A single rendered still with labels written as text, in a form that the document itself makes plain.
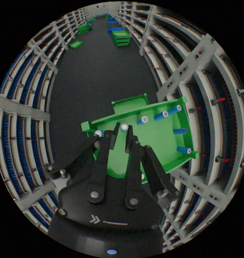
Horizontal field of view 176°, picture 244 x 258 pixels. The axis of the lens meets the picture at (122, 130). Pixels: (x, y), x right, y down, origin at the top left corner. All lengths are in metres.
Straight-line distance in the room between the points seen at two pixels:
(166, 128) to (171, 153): 0.09
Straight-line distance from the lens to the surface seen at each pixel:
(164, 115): 0.24
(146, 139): 0.28
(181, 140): 0.35
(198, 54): 0.52
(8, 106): 0.82
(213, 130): 0.47
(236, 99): 0.42
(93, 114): 0.81
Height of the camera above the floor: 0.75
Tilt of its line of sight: 87 degrees down
